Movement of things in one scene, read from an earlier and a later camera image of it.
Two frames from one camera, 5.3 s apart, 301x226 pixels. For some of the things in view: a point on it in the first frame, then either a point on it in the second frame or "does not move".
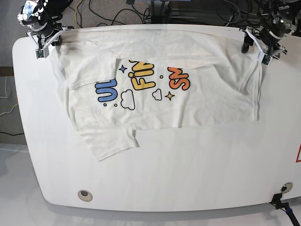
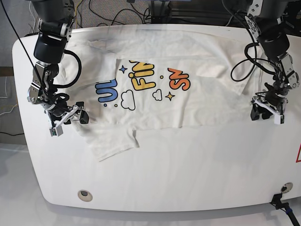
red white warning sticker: (298, 156) does not move
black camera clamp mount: (276, 200) does not move
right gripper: (268, 44) to (275, 101)
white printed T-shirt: (115, 80) does not move
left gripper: (43, 42) to (62, 112)
